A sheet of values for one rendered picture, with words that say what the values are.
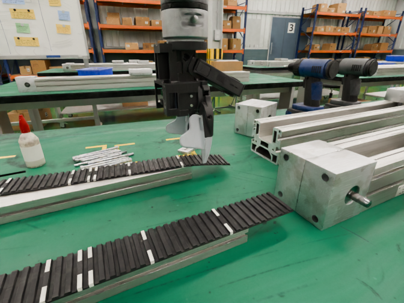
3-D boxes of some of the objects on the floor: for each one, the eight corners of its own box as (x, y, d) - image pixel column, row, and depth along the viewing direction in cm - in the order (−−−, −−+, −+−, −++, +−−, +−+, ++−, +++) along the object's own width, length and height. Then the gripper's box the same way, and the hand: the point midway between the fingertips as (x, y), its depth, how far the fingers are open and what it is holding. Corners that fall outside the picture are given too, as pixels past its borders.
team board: (-53, 159, 236) (-179, -95, 158) (-27, 142, 279) (-116, -63, 201) (103, 142, 281) (65, -62, 203) (104, 130, 324) (74, -42, 246)
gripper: (146, 43, 42) (156, 148, 50) (169, 39, 30) (177, 177, 39) (189, 44, 46) (191, 142, 54) (225, 40, 34) (221, 166, 42)
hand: (198, 149), depth 47 cm, fingers open, 8 cm apart
